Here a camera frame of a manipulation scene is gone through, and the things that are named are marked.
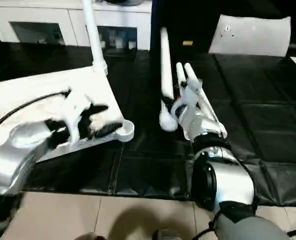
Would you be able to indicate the white plastic table leg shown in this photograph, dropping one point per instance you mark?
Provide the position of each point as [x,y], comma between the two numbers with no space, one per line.
[181,72]
[95,37]
[166,70]
[208,105]

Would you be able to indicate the white plastic table top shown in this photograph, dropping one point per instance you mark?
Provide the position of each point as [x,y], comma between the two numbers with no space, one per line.
[38,92]

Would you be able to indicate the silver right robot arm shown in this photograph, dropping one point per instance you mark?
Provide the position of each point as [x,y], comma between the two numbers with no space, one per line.
[225,175]

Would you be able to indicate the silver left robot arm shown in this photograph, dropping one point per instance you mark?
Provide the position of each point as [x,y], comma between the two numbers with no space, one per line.
[13,150]

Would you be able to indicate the small tan label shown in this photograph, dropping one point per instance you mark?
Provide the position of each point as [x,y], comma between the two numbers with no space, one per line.
[187,43]

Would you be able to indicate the black work mat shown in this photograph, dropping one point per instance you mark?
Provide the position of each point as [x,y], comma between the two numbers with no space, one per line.
[250,112]

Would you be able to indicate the dark cabinet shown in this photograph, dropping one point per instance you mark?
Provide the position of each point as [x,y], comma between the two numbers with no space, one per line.
[193,20]

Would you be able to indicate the white board with round fitting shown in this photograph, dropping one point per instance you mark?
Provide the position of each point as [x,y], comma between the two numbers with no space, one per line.
[250,35]

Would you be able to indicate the white glass-door cabinet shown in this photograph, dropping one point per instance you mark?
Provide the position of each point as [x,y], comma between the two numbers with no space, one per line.
[38,15]

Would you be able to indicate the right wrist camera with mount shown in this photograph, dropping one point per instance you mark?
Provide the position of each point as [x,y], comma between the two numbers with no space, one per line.
[191,90]

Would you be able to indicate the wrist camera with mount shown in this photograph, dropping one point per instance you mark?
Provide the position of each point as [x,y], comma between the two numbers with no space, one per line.
[74,110]
[191,90]

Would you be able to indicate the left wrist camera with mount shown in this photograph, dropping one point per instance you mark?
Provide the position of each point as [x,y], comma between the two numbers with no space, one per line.
[74,110]

